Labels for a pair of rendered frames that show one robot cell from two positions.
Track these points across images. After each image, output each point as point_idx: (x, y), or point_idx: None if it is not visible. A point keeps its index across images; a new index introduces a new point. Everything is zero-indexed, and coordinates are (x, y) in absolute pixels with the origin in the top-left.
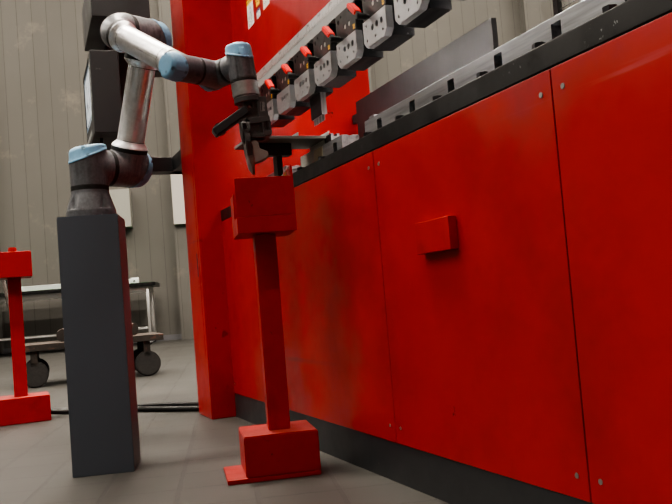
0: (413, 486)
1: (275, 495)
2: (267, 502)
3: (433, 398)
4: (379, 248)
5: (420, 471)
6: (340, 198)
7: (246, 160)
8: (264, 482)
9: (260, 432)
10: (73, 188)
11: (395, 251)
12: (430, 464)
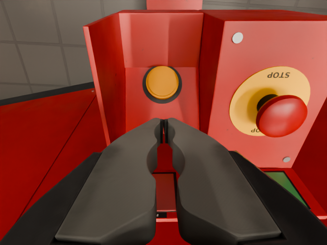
0: (93, 81)
1: (105, 7)
2: (90, 0)
3: (44, 108)
4: (55, 162)
5: (82, 86)
6: None
7: (198, 142)
8: (144, 4)
9: (161, 8)
10: None
11: (26, 163)
12: (70, 91)
